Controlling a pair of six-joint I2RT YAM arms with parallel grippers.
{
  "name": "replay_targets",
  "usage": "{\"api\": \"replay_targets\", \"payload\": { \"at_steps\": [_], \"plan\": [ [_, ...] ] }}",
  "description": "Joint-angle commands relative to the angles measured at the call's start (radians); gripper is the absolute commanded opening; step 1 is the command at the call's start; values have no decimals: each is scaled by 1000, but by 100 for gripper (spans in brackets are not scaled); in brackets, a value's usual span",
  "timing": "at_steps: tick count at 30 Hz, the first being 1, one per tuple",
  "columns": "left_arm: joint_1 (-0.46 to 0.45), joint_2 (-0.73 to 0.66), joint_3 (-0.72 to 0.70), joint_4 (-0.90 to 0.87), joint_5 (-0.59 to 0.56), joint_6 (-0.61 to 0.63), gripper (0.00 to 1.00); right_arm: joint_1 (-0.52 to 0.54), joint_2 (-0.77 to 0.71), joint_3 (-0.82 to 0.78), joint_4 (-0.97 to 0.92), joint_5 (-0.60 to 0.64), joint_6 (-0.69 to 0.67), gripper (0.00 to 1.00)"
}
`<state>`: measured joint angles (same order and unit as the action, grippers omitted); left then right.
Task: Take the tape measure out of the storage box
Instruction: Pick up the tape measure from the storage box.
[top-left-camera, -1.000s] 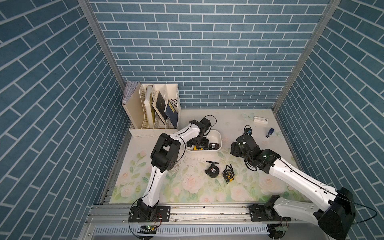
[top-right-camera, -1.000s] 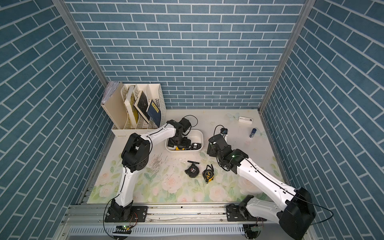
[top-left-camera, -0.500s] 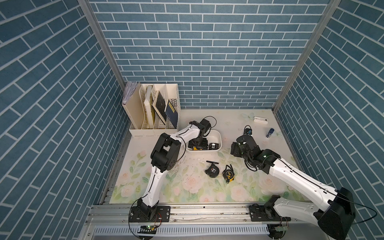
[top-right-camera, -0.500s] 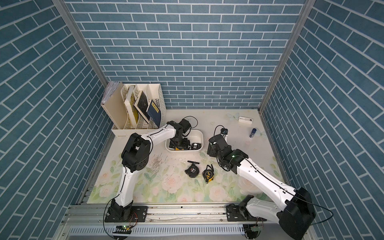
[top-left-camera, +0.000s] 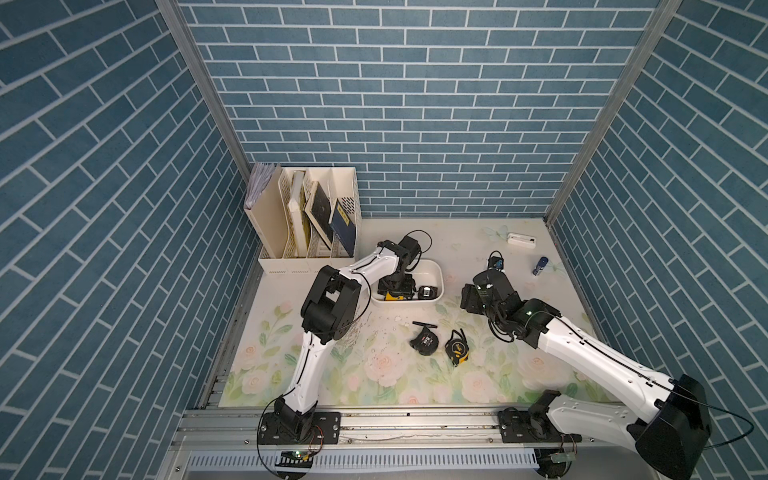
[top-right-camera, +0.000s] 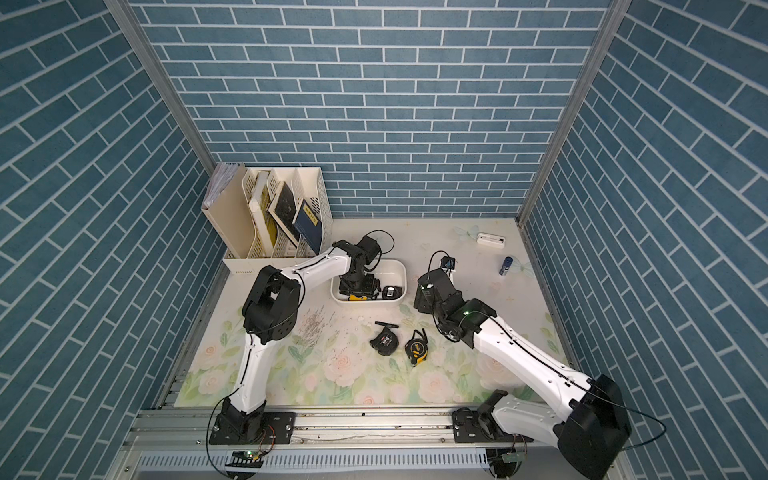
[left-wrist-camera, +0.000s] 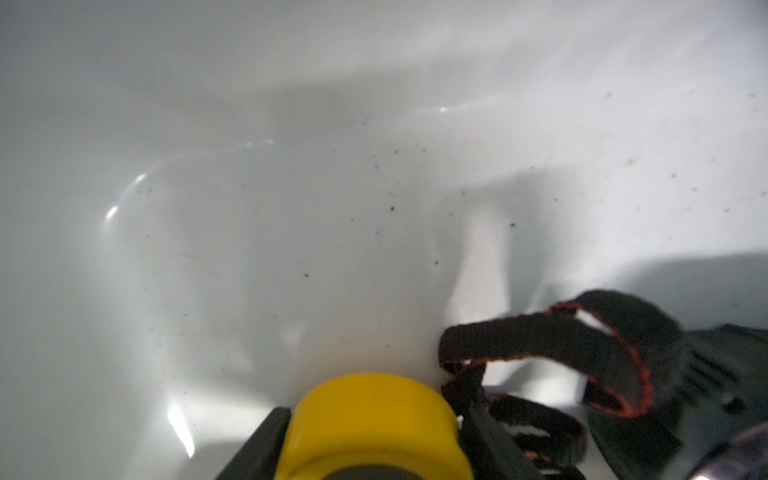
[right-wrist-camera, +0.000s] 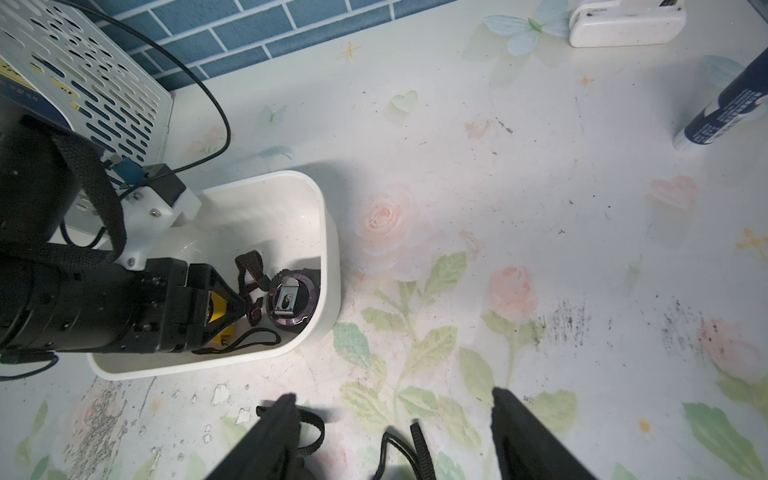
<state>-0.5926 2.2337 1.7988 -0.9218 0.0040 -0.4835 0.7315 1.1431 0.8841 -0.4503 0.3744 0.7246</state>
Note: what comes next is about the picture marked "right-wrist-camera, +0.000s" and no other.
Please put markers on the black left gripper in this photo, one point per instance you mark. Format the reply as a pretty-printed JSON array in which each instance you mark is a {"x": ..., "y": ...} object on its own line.
[{"x": 109, "y": 309}]

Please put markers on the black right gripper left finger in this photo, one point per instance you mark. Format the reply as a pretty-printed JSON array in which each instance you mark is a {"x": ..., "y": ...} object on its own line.
[{"x": 243, "y": 462}]

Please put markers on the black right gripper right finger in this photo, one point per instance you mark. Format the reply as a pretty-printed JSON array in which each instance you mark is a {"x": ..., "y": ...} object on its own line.
[{"x": 525, "y": 448}]

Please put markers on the yellow round tape measure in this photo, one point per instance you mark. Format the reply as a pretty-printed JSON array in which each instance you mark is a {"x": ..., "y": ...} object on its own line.
[{"x": 222, "y": 307}]

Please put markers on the black yellow tape measure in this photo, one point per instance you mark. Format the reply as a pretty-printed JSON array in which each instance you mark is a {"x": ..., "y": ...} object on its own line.
[{"x": 417, "y": 453}]

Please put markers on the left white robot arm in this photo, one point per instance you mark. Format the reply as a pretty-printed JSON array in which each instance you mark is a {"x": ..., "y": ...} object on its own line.
[{"x": 43, "y": 169}]

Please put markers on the small black round tape measure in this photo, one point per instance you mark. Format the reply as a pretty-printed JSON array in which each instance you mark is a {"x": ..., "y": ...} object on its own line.
[{"x": 289, "y": 299}]

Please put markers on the white oval storage box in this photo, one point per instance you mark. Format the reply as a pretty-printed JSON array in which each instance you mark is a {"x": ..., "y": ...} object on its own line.
[{"x": 283, "y": 216}]

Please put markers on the white perforated file organizer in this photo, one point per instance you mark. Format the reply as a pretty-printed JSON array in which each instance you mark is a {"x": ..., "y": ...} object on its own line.
[{"x": 102, "y": 92}]

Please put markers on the dark blue book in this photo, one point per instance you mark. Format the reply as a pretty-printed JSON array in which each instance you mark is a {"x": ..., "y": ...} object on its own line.
[{"x": 15, "y": 88}]

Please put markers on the white rectangular device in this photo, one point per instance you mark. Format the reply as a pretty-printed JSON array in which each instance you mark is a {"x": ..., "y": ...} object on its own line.
[{"x": 617, "y": 23}]

